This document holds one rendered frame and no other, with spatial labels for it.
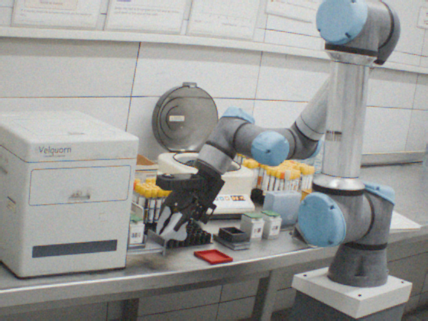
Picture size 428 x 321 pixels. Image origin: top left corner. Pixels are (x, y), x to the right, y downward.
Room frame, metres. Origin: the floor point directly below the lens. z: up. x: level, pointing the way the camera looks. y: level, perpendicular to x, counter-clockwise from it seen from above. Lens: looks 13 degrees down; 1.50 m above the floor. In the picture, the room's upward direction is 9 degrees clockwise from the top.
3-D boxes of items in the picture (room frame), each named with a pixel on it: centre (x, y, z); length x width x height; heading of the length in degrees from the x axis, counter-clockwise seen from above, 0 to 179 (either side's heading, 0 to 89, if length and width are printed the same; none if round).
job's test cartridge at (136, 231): (1.60, 0.16, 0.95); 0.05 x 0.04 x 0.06; 42
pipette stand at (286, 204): (2.06, -0.20, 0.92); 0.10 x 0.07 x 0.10; 127
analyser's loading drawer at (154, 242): (1.59, 0.18, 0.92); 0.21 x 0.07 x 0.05; 132
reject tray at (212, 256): (1.72, -0.03, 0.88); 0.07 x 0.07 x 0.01; 42
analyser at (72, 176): (1.56, 0.35, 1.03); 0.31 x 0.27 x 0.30; 132
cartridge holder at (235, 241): (1.85, -0.07, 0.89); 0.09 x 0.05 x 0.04; 40
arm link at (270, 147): (1.71, -0.10, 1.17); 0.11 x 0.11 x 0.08; 45
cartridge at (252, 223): (1.91, -0.11, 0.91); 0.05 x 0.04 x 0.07; 42
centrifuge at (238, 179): (2.18, 0.02, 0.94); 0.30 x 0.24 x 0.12; 33
